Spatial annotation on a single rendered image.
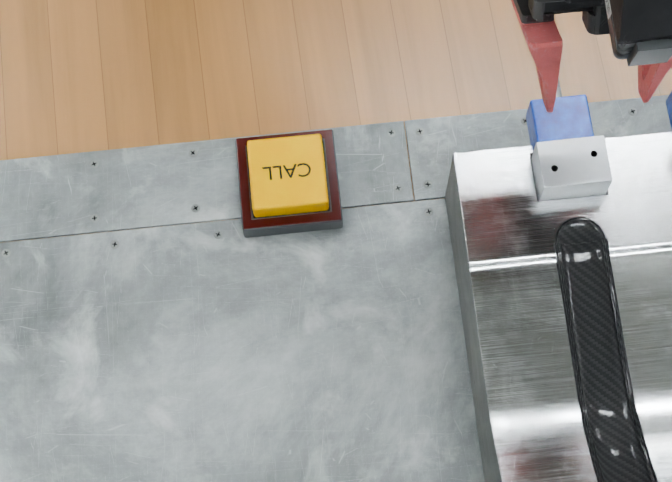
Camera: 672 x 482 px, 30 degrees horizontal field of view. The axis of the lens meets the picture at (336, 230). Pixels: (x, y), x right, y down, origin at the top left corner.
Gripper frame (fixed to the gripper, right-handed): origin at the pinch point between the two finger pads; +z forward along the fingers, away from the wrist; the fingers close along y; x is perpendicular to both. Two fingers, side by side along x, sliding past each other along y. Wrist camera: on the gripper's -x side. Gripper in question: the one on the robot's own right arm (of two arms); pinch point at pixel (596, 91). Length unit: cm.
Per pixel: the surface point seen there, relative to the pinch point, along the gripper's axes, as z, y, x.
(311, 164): 12.9, -18.9, 11.9
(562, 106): 7.2, 0.0, 8.5
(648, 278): 15.3, 4.4, -2.3
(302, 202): 14.5, -19.9, 9.2
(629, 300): 16.1, 2.7, -3.5
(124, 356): 22.6, -34.9, 2.5
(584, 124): 8.0, 1.4, 7.1
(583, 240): 13.7, 0.2, 0.7
